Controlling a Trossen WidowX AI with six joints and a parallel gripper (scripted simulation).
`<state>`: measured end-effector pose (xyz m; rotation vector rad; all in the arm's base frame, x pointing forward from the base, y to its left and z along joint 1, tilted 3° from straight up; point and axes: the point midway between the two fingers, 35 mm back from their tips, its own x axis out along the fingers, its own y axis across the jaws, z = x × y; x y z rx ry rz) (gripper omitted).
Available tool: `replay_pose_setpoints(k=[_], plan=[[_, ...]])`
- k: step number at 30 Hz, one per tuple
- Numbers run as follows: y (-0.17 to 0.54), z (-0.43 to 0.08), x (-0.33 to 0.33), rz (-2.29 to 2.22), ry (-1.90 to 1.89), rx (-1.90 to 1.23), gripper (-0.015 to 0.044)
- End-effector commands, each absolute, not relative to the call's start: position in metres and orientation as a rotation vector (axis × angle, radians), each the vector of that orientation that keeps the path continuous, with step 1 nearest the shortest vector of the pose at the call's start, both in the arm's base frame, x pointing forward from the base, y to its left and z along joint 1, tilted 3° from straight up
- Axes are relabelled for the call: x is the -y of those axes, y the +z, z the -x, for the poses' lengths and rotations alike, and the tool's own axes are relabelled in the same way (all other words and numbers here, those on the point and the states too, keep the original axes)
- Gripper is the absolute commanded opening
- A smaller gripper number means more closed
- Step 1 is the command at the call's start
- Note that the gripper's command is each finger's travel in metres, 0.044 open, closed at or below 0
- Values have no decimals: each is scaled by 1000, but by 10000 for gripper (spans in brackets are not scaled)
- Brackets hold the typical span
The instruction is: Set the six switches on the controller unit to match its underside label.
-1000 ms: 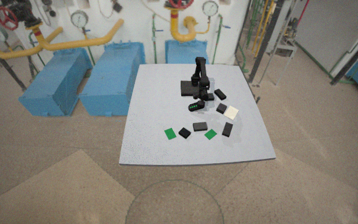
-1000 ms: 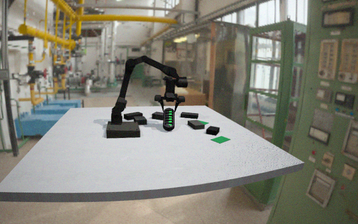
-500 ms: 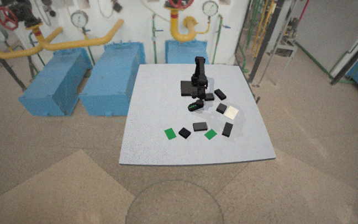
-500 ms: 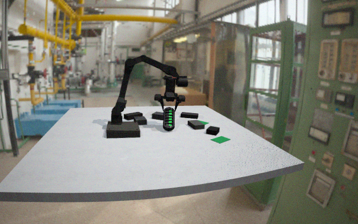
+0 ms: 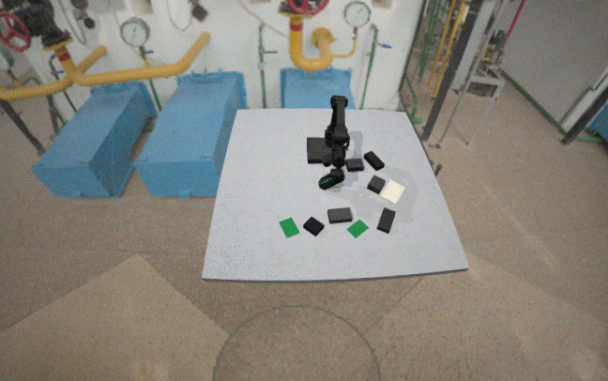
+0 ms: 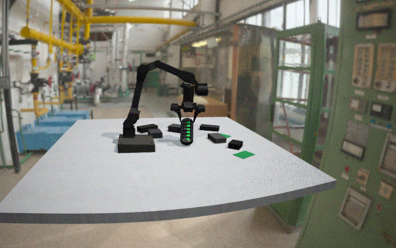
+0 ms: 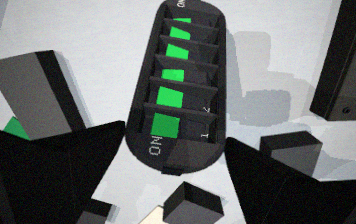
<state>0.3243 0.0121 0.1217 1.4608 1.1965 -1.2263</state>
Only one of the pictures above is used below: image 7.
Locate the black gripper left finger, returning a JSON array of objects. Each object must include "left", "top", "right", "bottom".
[{"left": 0, "top": 120, "right": 125, "bottom": 224}]

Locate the cream flat square tile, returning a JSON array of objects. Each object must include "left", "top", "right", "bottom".
[{"left": 138, "top": 205, "right": 166, "bottom": 224}]

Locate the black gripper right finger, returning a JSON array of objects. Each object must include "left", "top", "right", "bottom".
[{"left": 224, "top": 137, "right": 356, "bottom": 224}]

